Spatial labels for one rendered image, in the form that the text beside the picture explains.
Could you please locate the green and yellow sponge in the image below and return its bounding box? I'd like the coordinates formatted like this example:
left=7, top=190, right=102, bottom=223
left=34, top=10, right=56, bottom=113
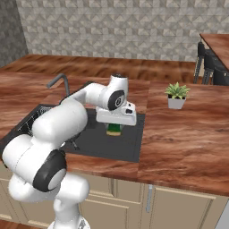
left=106, top=122, right=123, bottom=137

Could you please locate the grey sink tap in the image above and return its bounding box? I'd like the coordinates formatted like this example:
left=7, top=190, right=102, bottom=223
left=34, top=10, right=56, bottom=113
left=46, top=72, right=72, bottom=97

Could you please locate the grey appliance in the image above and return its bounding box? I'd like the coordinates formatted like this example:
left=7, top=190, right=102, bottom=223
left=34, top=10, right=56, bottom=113
left=214, top=199, right=229, bottom=229

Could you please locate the beige cupboard door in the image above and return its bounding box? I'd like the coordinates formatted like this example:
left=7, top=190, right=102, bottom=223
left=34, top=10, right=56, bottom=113
left=78, top=193, right=145, bottom=229
left=0, top=178, right=58, bottom=229
left=140, top=183, right=229, bottom=229

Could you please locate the green plant in white pot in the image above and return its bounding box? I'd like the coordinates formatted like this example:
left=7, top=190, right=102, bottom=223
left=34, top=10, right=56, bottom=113
left=164, top=81, right=191, bottom=111

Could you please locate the dark bar stool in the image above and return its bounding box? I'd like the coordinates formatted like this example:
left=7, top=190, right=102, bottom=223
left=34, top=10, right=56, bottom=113
left=212, top=55, right=229, bottom=87
left=192, top=41, right=216, bottom=85

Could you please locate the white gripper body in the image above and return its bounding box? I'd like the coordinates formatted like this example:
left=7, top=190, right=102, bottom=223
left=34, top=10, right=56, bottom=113
left=95, top=106, right=138, bottom=127

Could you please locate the beige false drawer front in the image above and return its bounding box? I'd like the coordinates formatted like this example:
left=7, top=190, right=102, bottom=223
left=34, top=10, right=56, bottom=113
left=85, top=174, right=145, bottom=204

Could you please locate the dark sink basin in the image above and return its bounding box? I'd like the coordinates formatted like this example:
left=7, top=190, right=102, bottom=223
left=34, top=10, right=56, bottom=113
left=0, top=81, right=147, bottom=164

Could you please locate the grey cupboard handle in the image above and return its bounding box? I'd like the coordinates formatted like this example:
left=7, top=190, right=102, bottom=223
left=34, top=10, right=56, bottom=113
left=145, top=183, right=154, bottom=214

